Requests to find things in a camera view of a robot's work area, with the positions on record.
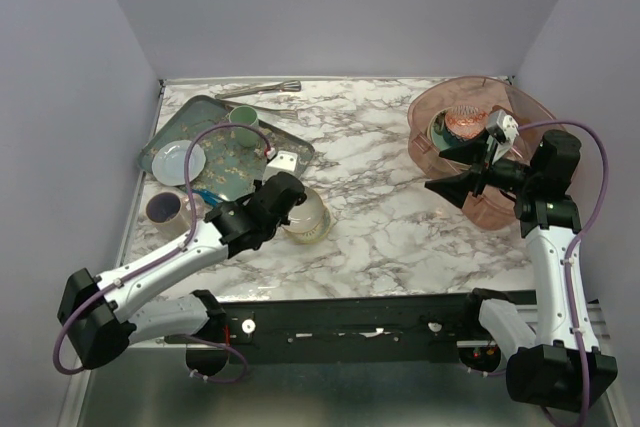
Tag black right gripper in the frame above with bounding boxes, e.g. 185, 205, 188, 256
426, 127, 539, 208

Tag green and cream plate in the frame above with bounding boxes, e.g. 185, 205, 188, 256
429, 111, 465, 151

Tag patterned ceramic bowl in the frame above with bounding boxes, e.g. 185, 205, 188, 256
285, 187, 325, 235

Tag red patterned bowl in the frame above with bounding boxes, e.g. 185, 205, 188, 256
444, 105, 488, 140

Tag yellow blue patterned bowl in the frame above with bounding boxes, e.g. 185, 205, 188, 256
285, 208, 332, 244

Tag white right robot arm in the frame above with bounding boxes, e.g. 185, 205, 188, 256
425, 129, 618, 414

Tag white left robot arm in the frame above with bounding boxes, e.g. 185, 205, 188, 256
53, 172, 306, 375

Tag transparent pink plastic bin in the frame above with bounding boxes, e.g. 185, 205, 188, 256
408, 76, 582, 236

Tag floral teal tray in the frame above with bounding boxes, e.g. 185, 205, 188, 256
137, 95, 315, 200

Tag blue plastic knife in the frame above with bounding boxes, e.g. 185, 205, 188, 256
192, 189, 223, 206

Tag green plastic cup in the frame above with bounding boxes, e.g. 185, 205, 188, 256
229, 105, 259, 148

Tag metal serving tongs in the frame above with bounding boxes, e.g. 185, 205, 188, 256
215, 80, 302, 100

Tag light blue saucer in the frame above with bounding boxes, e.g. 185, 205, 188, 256
151, 140, 206, 187

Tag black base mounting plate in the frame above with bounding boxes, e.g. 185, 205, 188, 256
164, 291, 521, 363

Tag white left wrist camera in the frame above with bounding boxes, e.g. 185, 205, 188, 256
263, 150, 299, 181

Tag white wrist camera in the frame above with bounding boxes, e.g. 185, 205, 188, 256
263, 150, 299, 181
486, 109, 519, 163

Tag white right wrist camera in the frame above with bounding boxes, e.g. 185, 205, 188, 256
486, 109, 519, 163

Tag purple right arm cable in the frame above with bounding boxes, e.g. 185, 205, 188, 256
469, 120, 612, 427

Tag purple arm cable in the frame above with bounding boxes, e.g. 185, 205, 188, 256
469, 120, 612, 427
53, 124, 276, 384

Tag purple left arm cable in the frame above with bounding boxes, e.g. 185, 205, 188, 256
53, 124, 276, 384

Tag aluminium frame rail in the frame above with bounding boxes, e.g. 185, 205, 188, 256
79, 302, 609, 348

